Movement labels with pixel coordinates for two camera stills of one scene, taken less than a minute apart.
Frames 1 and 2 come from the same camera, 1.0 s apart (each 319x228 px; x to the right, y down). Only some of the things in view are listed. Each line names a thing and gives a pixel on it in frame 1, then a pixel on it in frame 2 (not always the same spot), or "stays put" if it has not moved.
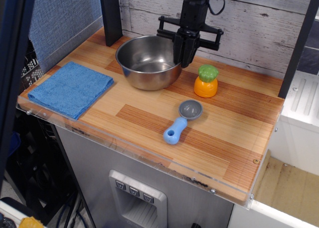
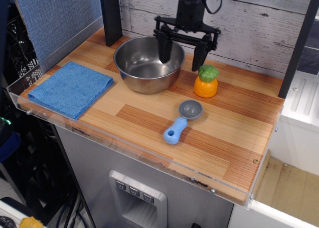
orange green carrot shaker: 206,85 stays put
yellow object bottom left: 30,222 stays put
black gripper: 192,22 → 189,28
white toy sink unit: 286,193 stays put
